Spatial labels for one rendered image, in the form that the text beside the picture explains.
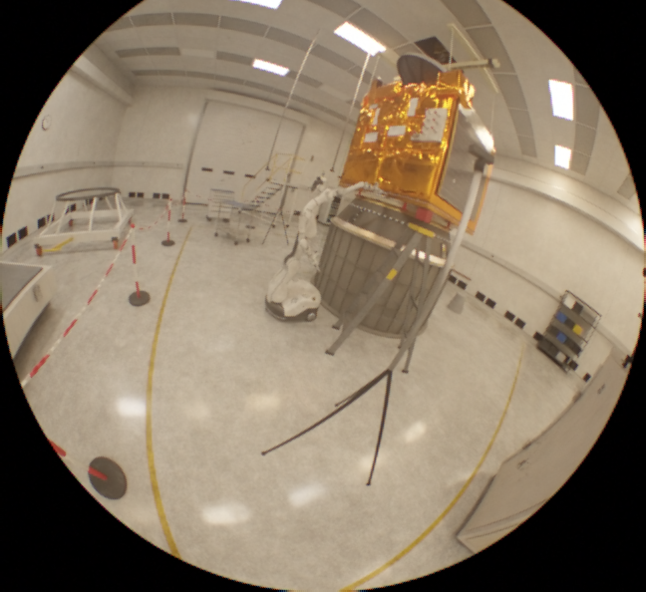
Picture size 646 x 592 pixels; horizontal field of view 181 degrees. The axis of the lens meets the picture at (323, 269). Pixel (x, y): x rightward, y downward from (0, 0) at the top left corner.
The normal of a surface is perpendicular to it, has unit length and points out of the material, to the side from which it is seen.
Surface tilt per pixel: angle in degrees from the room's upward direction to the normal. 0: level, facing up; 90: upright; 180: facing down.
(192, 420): 0
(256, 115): 90
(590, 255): 90
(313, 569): 0
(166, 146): 90
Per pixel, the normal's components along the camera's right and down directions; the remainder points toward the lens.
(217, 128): 0.46, 0.44
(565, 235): -0.85, -0.04
